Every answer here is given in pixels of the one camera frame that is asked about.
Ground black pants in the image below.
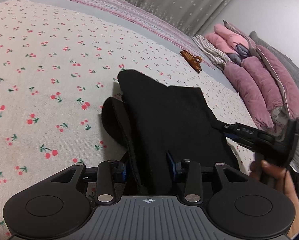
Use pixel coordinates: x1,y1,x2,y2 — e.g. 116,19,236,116
101,69,239,196

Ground right hand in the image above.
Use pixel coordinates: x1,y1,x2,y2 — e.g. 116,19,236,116
250,160,299,239

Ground mauve folded quilt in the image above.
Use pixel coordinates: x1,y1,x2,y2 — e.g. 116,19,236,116
223,22,299,135

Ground brown hair claw clip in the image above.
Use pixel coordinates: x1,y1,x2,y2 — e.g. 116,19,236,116
180,50,202,73

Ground pink and grey folded clothes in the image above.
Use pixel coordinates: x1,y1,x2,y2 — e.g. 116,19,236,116
204,24,251,66

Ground striped folded cloth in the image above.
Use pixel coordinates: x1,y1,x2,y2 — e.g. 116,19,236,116
192,35,231,71

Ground cherry print bed sheet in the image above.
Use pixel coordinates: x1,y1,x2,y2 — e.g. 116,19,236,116
0,0,254,239

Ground pink striped blanket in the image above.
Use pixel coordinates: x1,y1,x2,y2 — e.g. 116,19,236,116
67,0,215,68

